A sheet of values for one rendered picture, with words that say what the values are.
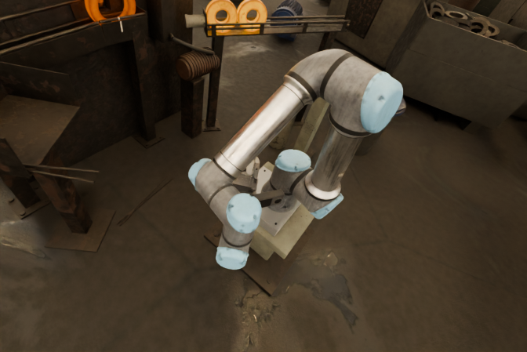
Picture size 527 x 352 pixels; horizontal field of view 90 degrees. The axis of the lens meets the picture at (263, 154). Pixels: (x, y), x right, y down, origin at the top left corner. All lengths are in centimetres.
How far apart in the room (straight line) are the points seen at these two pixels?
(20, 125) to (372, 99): 91
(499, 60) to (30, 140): 283
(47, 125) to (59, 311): 69
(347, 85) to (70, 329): 119
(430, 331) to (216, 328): 94
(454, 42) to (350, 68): 208
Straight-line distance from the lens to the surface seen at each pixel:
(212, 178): 63
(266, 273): 129
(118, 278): 131
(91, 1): 125
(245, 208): 57
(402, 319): 153
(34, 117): 101
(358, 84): 59
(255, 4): 146
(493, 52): 275
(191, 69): 140
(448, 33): 263
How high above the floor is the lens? 121
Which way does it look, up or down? 45 degrees down
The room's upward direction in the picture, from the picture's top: 17 degrees clockwise
